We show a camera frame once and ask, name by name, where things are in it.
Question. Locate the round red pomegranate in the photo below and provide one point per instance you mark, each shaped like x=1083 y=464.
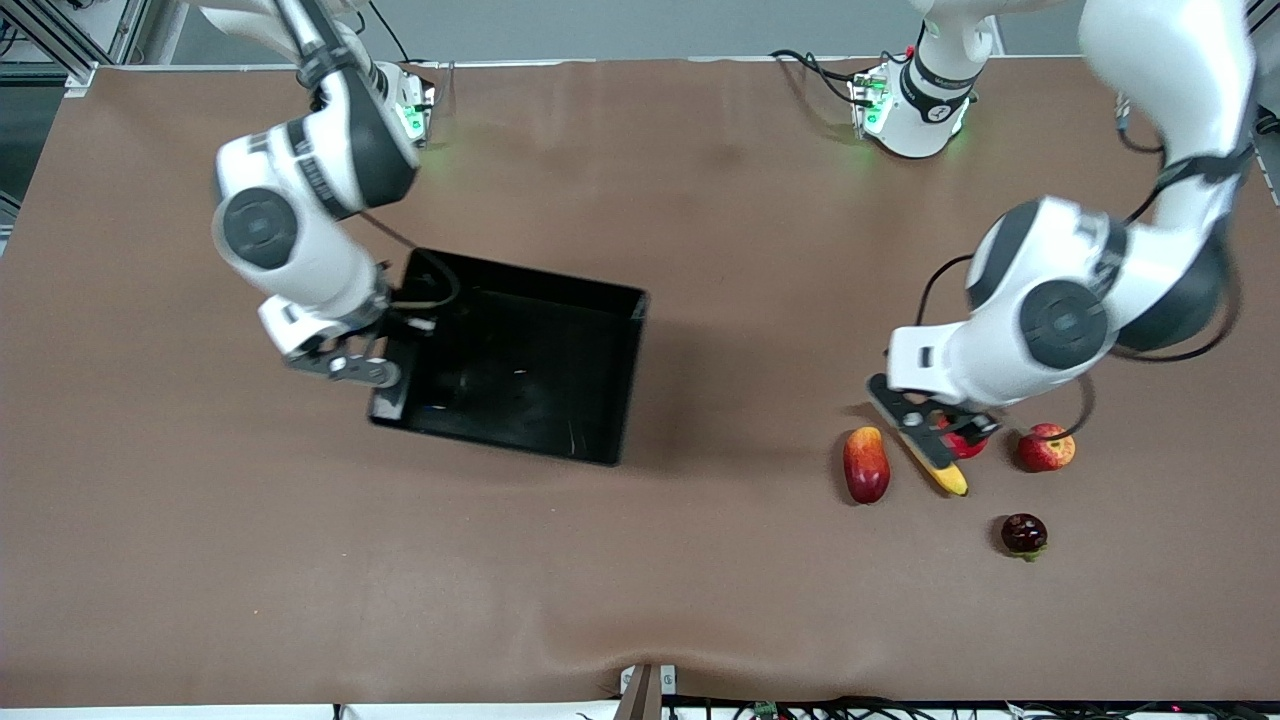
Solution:
x=970 y=446

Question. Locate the black plastic box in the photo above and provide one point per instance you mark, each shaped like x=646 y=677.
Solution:
x=520 y=385

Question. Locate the red yellow apple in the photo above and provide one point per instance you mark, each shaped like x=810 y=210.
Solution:
x=1046 y=447

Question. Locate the dark purple mangosteen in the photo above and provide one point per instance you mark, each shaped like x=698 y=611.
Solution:
x=1024 y=534

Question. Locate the red yellow mango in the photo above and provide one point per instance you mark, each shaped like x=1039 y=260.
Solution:
x=866 y=466

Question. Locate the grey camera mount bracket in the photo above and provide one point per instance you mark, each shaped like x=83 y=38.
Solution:
x=645 y=685

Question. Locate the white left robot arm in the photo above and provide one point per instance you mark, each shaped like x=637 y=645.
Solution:
x=1060 y=310

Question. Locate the brown table mat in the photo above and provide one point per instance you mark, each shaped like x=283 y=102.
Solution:
x=700 y=580

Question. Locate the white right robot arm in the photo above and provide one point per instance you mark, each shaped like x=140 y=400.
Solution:
x=300 y=190

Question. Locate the yellow banana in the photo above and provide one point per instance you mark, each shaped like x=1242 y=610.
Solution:
x=945 y=475

